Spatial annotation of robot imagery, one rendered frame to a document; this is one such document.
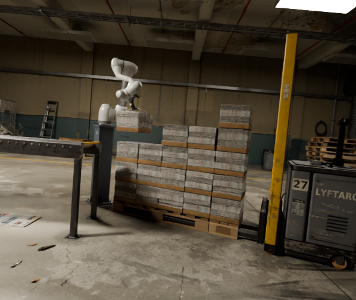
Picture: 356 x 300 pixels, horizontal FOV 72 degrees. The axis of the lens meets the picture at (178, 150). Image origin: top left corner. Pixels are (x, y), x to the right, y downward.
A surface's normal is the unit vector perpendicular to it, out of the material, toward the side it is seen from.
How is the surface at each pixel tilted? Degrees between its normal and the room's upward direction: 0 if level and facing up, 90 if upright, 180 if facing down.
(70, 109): 90
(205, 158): 90
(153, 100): 90
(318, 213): 90
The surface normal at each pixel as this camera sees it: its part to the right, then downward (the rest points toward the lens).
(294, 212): -0.37, 0.02
